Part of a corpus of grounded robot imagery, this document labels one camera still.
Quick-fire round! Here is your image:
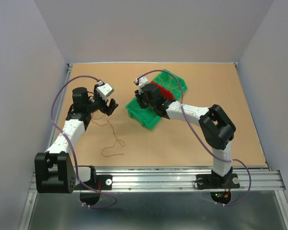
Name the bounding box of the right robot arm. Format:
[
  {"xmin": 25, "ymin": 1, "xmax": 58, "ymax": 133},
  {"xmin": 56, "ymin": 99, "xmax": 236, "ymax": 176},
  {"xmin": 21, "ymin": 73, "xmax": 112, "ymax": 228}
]
[{"xmin": 135, "ymin": 83, "xmax": 239, "ymax": 189}]

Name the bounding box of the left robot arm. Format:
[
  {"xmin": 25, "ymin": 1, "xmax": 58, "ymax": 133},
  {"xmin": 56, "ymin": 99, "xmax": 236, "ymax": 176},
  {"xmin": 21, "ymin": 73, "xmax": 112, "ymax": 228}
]
[{"xmin": 35, "ymin": 82, "xmax": 118, "ymax": 193}]

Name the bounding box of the near green plastic bin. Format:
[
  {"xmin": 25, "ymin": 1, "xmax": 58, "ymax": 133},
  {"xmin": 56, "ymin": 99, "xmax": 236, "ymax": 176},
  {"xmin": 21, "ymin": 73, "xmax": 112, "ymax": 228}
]
[{"xmin": 125, "ymin": 97, "xmax": 161, "ymax": 130}]

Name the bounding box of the red plastic bin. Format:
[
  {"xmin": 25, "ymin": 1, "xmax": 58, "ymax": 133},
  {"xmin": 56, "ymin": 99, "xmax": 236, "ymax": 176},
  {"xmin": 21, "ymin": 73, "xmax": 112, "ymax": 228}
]
[{"xmin": 150, "ymin": 81, "xmax": 175, "ymax": 100}]

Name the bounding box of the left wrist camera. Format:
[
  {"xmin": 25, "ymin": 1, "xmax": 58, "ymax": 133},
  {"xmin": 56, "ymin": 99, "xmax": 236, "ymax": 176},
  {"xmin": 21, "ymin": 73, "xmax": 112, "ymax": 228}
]
[{"xmin": 96, "ymin": 81, "xmax": 114, "ymax": 102}]

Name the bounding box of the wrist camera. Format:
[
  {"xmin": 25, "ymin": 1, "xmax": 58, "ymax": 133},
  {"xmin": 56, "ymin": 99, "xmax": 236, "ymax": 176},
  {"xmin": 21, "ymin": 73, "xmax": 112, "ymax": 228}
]
[
  {"xmin": 96, "ymin": 81, "xmax": 114, "ymax": 102},
  {"xmin": 134, "ymin": 76, "xmax": 150, "ymax": 94}
]

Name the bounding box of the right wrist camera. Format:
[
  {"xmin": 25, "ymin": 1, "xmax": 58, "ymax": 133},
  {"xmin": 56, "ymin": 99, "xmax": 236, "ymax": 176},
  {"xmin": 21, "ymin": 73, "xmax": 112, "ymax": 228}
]
[{"xmin": 134, "ymin": 76, "xmax": 150, "ymax": 94}]

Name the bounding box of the left aluminium frame post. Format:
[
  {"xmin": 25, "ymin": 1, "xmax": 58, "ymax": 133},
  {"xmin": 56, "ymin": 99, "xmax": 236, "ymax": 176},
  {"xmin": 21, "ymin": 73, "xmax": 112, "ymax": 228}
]
[{"xmin": 46, "ymin": 63, "xmax": 73, "ymax": 149}]

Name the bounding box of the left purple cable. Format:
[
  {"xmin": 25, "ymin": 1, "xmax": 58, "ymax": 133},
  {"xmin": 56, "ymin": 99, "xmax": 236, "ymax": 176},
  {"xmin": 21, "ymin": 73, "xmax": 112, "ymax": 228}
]
[{"xmin": 50, "ymin": 75, "xmax": 118, "ymax": 209}]

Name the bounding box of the aluminium mounting rail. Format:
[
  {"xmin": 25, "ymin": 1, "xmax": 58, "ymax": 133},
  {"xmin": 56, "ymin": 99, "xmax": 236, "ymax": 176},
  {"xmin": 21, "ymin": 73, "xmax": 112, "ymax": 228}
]
[{"xmin": 28, "ymin": 165, "xmax": 286, "ymax": 192}]

